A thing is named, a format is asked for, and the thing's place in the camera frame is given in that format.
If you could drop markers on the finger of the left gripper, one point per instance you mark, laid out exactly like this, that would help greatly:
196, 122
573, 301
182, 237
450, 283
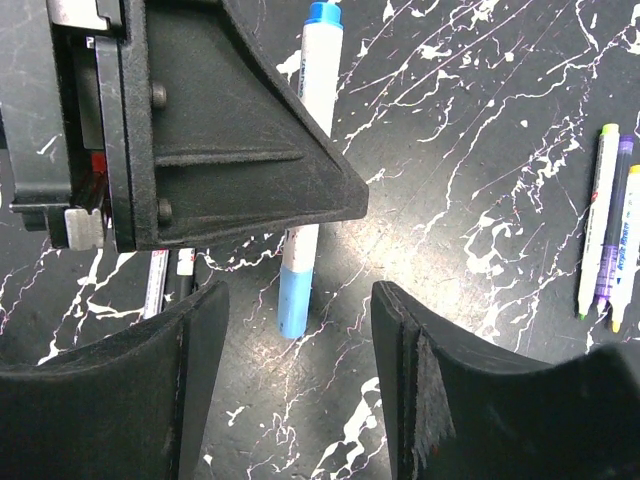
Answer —
205, 141

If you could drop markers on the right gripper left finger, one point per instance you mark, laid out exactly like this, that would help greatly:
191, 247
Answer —
133, 405

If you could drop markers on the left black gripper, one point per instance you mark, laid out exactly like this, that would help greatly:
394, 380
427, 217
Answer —
51, 116

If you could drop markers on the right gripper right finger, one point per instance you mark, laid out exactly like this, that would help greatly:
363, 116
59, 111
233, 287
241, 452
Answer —
458, 407

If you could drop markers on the white pen yellow cap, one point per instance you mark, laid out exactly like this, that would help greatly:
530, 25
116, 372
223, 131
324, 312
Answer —
627, 252

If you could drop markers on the white pen green cap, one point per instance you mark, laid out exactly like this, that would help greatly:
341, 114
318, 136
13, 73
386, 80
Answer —
598, 215

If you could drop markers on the white pen black cap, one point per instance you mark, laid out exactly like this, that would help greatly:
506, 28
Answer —
154, 295

